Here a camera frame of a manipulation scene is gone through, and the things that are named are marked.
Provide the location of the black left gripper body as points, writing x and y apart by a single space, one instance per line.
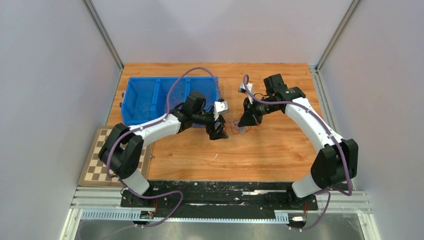
211 128

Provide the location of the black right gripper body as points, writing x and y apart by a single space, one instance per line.
257 109

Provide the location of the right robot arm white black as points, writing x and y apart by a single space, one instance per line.
337 157

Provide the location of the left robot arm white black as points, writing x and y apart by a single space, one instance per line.
122 148

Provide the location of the blue three-compartment plastic bin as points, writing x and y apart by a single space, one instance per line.
145 98

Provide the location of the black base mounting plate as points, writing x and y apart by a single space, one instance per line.
222 199

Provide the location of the wooden chessboard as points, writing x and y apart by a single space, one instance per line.
94 172

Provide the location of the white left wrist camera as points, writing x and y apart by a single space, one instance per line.
220 108

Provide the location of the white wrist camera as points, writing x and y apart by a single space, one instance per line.
246 89
220 108

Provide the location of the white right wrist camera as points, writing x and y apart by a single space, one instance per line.
246 89

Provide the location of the white slotted cable duct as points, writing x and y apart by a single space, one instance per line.
146 216

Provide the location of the aluminium frame rail front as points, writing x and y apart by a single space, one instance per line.
110 198

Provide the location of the right aluminium corner post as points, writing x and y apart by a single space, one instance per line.
345 20

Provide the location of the aluminium corner post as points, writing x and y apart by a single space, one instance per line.
345 20
94 15

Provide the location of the left aluminium corner post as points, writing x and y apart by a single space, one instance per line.
94 15

